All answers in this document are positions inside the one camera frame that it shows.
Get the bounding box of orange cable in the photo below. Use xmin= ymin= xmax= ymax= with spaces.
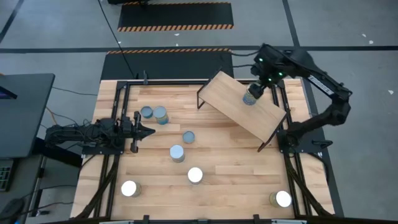
xmin=45 ymin=106 xmax=58 ymax=125

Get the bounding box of black desk support beam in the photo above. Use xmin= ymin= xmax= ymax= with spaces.
xmin=34 ymin=138 xmax=83 ymax=169

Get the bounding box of black computer mouse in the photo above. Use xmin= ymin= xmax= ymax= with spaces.
xmin=0 ymin=198 xmax=25 ymax=218

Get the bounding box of black floor cable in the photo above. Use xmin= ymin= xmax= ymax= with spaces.
xmin=97 ymin=0 xmax=137 ymax=80

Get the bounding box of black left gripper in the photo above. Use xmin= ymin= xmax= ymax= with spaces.
xmin=119 ymin=111 xmax=156 ymax=154

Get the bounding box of black aluminium table frame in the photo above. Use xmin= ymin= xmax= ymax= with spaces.
xmin=74 ymin=79 xmax=332 ymax=223

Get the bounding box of dark grey desk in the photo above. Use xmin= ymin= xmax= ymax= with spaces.
xmin=0 ymin=73 xmax=56 ymax=159

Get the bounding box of short tin can teal label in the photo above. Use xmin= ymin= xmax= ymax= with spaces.
xmin=182 ymin=131 xmax=196 ymax=144

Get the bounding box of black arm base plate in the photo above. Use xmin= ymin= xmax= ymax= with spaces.
xmin=278 ymin=129 xmax=326 ymax=154
xmin=82 ymin=145 xmax=125 ymax=156

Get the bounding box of tall tin can colourful label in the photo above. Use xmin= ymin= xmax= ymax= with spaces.
xmin=152 ymin=105 xmax=170 ymax=126
xmin=269 ymin=190 xmax=292 ymax=208
xmin=187 ymin=167 xmax=204 ymax=185
xmin=242 ymin=90 xmax=257 ymax=106
xmin=169 ymin=144 xmax=185 ymax=164
xmin=121 ymin=180 xmax=142 ymax=198

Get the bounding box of dark monitor screen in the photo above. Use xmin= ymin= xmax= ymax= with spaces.
xmin=0 ymin=85 xmax=18 ymax=100

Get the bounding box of thin black cable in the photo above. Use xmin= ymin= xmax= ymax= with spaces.
xmin=51 ymin=86 xmax=98 ymax=97

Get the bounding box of wooden shelf with black legs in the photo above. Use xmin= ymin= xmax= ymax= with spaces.
xmin=196 ymin=67 xmax=289 ymax=153

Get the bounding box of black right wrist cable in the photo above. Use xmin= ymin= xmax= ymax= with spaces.
xmin=231 ymin=49 xmax=261 ymax=57

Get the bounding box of black hazard-striped floor mat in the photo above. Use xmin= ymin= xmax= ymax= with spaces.
xmin=100 ymin=48 xmax=234 ymax=81
xmin=117 ymin=1 xmax=234 ymax=32

